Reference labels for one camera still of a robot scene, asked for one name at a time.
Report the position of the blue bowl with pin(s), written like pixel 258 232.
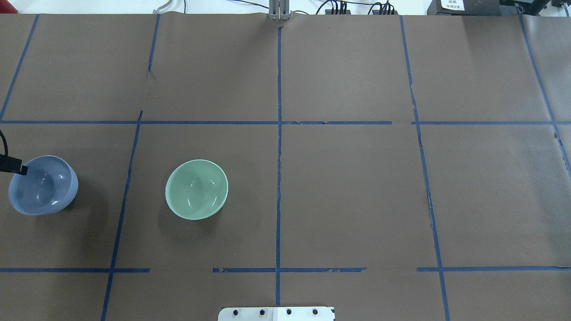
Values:
pixel 49 186

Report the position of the green bowl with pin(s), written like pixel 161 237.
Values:
pixel 197 189

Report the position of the aluminium frame post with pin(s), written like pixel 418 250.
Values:
pixel 279 10

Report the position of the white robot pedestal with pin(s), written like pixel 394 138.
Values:
pixel 296 313

